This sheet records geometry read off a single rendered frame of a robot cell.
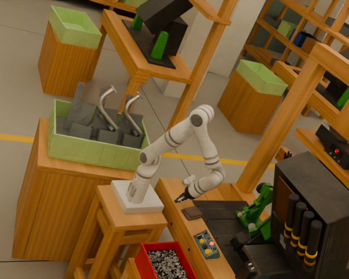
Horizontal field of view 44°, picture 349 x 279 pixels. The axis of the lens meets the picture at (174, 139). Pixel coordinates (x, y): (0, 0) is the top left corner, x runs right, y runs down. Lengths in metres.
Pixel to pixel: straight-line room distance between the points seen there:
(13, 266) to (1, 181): 0.83
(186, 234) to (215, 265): 0.25
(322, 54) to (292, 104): 0.33
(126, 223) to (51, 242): 0.84
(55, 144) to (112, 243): 0.68
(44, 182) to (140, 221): 0.66
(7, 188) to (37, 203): 0.85
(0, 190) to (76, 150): 1.09
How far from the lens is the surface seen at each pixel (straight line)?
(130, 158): 2.70
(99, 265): 2.47
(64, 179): 2.64
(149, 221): 2.36
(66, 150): 2.62
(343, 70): 2.45
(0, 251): 3.14
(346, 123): 2.39
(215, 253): 2.25
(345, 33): 7.54
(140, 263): 2.15
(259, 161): 2.80
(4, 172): 3.73
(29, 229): 2.92
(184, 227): 2.38
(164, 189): 2.56
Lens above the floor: 2.35
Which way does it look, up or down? 28 degrees down
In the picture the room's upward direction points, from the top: 24 degrees clockwise
